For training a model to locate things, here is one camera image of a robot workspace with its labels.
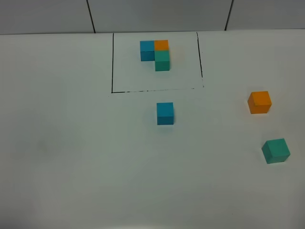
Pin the orange template block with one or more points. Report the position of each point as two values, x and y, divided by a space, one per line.
161 45

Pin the blue template block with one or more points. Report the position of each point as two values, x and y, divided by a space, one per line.
147 50

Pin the green template block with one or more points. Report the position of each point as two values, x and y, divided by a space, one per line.
162 60

